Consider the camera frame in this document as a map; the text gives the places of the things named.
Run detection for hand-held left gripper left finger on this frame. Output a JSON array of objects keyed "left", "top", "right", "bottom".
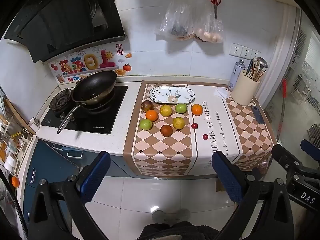
[{"left": 29, "top": 151, "right": 111, "bottom": 240}]

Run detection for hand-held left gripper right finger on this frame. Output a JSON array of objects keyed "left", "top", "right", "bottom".
[{"left": 211, "top": 151, "right": 294, "bottom": 240}]

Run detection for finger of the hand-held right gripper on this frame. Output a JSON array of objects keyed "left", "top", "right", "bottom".
[
  {"left": 300, "top": 139, "right": 320, "bottom": 157},
  {"left": 271, "top": 144, "right": 304, "bottom": 173}
]

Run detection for dark orange fruit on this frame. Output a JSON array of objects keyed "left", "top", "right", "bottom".
[{"left": 160, "top": 124, "right": 173, "bottom": 137}]

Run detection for floral oval plate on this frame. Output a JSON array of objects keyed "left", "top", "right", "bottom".
[{"left": 149, "top": 86, "right": 196, "bottom": 104}]

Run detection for metal rack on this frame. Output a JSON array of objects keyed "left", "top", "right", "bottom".
[{"left": 309, "top": 125, "right": 320, "bottom": 143}]

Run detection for checkered table cloth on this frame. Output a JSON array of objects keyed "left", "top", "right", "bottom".
[{"left": 123, "top": 80, "right": 274, "bottom": 180}]

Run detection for dark smartphone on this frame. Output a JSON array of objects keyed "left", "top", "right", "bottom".
[{"left": 250, "top": 105, "right": 266, "bottom": 125}]

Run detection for black gas stove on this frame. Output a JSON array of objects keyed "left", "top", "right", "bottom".
[{"left": 41, "top": 85, "right": 129, "bottom": 135}]

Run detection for grey slipper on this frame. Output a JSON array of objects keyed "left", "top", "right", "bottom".
[
  {"left": 172, "top": 209, "right": 191, "bottom": 223},
  {"left": 152, "top": 210, "right": 172, "bottom": 224}
]

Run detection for person's dark clothing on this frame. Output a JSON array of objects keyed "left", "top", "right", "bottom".
[{"left": 139, "top": 221, "right": 213, "bottom": 240}]

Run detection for beige utensil holder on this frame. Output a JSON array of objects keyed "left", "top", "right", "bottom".
[{"left": 231, "top": 69, "right": 261, "bottom": 106}]

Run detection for white cup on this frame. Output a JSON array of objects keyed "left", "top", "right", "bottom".
[{"left": 28, "top": 117, "right": 41, "bottom": 133}]

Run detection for white paper sheet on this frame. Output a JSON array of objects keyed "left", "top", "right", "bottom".
[{"left": 213, "top": 87, "right": 232, "bottom": 99}]

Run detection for rack of kitchen items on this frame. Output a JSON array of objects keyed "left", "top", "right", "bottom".
[{"left": 0, "top": 110, "right": 33, "bottom": 175}]

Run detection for black wok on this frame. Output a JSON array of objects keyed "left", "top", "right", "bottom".
[{"left": 57, "top": 70, "right": 117, "bottom": 135}]

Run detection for white spray can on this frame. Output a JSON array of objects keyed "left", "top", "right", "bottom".
[{"left": 228, "top": 59, "right": 245, "bottom": 90}]

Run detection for wooden cutting board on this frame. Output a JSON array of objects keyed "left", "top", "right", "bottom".
[{"left": 4, "top": 97, "right": 36, "bottom": 135}]

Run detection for metal ladle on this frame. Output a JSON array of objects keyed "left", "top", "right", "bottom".
[{"left": 255, "top": 57, "right": 268, "bottom": 71}]

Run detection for clear plastic bag pale contents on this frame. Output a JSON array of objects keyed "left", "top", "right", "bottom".
[{"left": 194, "top": 0, "right": 224, "bottom": 43}]

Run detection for black range hood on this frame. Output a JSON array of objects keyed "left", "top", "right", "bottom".
[{"left": 4, "top": 0, "right": 125, "bottom": 63}]

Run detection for clear plastic bag dark contents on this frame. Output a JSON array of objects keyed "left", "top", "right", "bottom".
[{"left": 154, "top": 0, "right": 194, "bottom": 40}]

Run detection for red-handled mop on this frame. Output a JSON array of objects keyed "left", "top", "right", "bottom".
[{"left": 276, "top": 79, "right": 287, "bottom": 140}]

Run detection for colourful wall sticker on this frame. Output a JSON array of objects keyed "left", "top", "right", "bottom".
[{"left": 50, "top": 49, "right": 132, "bottom": 83}]

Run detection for red-handled scissors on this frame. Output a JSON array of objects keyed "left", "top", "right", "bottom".
[{"left": 207, "top": 0, "right": 222, "bottom": 20}]

